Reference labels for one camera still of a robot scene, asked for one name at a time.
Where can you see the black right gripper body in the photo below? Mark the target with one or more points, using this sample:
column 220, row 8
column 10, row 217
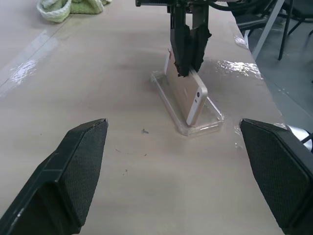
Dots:
column 171, row 3

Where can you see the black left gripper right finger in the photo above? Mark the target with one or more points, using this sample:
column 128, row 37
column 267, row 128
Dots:
column 276, row 171

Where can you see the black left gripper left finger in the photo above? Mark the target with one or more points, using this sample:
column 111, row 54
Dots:
column 73, row 171

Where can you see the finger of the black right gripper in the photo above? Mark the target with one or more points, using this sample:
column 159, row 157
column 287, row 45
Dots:
column 179, row 44
column 200, row 41

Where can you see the white and gold smartphone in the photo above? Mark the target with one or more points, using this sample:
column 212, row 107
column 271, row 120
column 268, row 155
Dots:
column 188, row 98

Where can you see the clear plastic phone case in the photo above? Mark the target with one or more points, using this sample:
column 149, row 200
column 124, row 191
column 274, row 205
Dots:
column 210, row 122

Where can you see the silver robot body part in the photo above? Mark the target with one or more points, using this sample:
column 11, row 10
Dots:
column 299, row 134

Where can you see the black chair with seat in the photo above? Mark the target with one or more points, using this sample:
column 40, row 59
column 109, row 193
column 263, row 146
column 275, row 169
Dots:
column 250, row 22

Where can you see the white slanted metal leg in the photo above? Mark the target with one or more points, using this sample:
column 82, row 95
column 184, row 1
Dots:
column 266, row 31

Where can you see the green fluffy cloth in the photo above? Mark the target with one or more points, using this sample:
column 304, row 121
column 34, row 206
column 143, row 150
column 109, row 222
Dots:
column 85, row 6

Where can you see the green towel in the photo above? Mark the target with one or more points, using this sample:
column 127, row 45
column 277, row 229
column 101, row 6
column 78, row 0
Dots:
column 55, row 11

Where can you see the black metal frame chair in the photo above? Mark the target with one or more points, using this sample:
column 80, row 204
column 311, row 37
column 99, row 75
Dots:
column 297, row 14

